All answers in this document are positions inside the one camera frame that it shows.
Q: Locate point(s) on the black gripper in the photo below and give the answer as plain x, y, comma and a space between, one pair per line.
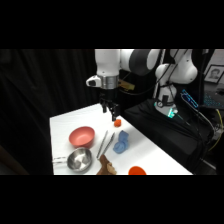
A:
107, 96

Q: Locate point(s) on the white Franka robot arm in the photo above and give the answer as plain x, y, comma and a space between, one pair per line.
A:
106, 63

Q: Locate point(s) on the pink bowl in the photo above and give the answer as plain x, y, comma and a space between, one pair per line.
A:
81, 136

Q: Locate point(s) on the orange bowl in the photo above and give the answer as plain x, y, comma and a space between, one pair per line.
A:
137, 171

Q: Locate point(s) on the tan connector on wrist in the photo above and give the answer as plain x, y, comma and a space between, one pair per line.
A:
128, 85

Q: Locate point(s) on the metal tongs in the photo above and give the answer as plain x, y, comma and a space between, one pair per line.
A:
104, 144

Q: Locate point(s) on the blue cloth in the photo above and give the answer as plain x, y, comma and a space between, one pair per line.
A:
121, 143

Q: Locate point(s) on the black covered robot stand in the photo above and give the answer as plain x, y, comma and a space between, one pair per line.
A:
156, 126

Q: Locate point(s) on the brown plush toy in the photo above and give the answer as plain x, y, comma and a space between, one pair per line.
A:
106, 166

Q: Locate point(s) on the small green light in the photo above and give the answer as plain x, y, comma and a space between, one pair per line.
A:
171, 113

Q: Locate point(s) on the black curtain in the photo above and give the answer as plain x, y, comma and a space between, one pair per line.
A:
40, 93

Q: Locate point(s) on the blue lit device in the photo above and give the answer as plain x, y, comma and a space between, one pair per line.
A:
189, 98

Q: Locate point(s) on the framed portrait picture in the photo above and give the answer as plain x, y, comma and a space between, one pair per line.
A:
214, 73

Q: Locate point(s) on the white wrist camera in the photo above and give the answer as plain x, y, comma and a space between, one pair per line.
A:
93, 81

